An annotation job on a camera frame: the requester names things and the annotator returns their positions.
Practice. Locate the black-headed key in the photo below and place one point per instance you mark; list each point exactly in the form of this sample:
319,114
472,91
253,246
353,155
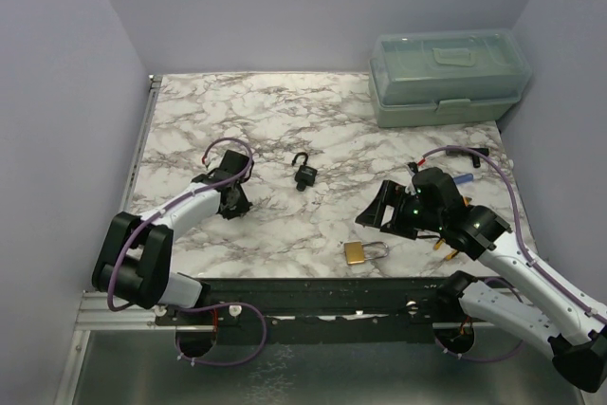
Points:
301,185

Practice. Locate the green translucent plastic toolbox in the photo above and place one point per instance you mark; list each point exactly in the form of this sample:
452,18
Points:
450,77

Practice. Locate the black padlock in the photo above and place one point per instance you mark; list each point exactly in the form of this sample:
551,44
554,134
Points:
304,173

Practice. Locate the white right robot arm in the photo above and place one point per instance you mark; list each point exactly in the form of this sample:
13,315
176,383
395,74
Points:
558,319

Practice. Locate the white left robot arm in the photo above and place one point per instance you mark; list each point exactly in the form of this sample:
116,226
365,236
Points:
136,254

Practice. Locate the black base frame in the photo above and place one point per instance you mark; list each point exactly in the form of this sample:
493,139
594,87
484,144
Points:
320,311

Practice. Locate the brass padlock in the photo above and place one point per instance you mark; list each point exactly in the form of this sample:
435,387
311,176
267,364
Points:
357,253

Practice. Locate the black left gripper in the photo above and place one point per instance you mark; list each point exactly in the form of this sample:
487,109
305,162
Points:
243,207

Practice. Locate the aluminium side rail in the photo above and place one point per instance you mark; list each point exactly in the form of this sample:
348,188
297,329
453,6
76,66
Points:
143,132

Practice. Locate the blue-handled screwdriver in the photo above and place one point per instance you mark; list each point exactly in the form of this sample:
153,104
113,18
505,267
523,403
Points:
463,179

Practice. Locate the black T-shaped tool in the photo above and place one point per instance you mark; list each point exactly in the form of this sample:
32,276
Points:
475,154

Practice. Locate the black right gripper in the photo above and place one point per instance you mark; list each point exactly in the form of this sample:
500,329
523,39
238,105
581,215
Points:
395,194

